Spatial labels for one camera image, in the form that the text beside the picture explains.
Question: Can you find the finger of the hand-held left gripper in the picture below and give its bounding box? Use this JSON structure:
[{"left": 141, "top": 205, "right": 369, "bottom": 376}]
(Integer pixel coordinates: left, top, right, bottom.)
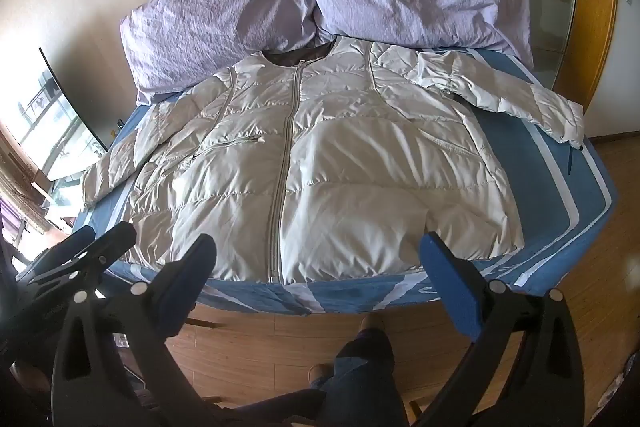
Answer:
[{"left": 15, "top": 222, "right": 138, "bottom": 294}]

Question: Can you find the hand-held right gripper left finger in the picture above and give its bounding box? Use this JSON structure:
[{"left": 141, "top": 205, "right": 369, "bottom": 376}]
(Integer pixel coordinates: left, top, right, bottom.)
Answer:
[{"left": 50, "top": 233, "right": 218, "bottom": 427}]

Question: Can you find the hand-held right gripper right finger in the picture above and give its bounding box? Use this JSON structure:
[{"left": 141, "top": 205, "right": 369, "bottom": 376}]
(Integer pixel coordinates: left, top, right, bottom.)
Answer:
[{"left": 419, "top": 232, "right": 587, "bottom": 427}]

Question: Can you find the beige puffer jacket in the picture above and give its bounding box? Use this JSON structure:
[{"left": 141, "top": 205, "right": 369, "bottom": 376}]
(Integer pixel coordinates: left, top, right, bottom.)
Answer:
[{"left": 82, "top": 36, "right": 586, "bottom": 285}]

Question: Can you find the brown shoe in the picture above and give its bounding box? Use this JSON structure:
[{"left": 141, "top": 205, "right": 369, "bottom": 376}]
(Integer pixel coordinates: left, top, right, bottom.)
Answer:
[
  {"left": 307, "top": 363, "right": 335, "bottom": 389},
  {"left": 359, "top": 314, "right": 387, "bottom": 336}
]

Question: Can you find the blue white striped bed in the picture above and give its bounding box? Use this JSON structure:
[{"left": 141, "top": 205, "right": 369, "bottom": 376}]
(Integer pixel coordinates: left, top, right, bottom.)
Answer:
[{"left": 70, "top": 47, "right": 621, "bottom": 318}]

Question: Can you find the person's right leg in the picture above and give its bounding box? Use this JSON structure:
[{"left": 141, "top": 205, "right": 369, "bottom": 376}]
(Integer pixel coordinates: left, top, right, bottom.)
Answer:
[{"left": 327, "top": 329, "right": 407, "bottom": 427}]

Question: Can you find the person's leg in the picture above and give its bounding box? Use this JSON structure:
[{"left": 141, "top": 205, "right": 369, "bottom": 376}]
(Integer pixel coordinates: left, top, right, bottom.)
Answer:
[
  {"left": 327, "top": 329, "right": 407, "bottom": 427},
  {"left": 240, "top": 382, "right": 333, "bottom": 427}
]

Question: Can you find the person's left leg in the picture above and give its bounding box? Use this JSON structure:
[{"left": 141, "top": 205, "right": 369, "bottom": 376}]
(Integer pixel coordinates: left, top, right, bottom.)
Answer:
[{"left": 240, "top": 382, "right": 333, "bottom": 427}]

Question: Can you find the wooden frame glass door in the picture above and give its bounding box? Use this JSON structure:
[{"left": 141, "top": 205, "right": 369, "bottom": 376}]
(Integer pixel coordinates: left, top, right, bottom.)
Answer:
[{"left": 352, "top": 0, "right": 621, "bottom": 138}]

